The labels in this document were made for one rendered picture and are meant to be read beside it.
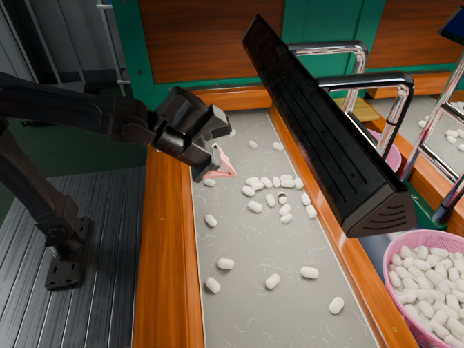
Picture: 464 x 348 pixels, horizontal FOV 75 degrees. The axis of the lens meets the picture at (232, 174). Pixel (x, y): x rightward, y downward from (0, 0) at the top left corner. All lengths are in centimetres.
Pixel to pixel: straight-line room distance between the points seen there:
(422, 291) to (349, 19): 81
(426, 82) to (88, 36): 274
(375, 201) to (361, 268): 37
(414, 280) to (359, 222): 44
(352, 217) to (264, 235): 40
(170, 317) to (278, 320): 20
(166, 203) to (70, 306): 30
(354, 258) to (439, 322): 18
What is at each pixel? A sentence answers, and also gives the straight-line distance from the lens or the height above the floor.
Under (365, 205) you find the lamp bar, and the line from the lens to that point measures 34.
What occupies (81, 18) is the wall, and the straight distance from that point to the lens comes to 322.
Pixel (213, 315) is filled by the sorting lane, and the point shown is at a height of 74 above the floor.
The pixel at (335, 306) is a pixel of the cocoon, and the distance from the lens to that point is 64.
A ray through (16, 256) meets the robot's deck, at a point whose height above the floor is 67.
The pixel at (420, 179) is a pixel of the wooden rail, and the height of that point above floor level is 75.
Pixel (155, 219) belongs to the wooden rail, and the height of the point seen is 76.
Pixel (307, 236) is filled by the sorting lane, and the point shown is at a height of 74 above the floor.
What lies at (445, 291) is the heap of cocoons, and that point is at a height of 74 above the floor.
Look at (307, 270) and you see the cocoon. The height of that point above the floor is 76.
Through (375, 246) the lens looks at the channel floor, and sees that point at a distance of 85.
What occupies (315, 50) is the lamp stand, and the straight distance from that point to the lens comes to 63.
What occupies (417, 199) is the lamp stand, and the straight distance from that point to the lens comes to 96.
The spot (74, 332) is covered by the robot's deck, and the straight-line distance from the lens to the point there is 76.
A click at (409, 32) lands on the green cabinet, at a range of 127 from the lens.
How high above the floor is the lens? 131
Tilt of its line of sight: 42 degrees down
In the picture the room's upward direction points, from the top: straight up
